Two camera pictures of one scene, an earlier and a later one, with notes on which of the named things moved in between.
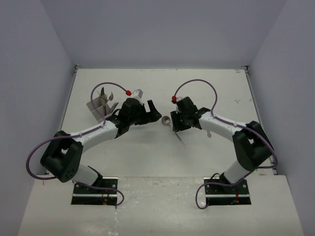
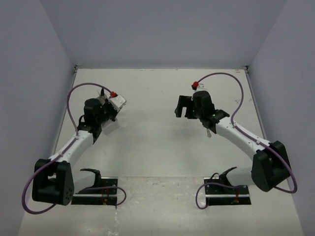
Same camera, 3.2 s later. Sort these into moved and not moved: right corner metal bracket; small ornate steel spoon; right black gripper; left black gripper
Moved: left black gripper; right black gripper
Not moved: right corner metal bracket; small ornate steel spoon
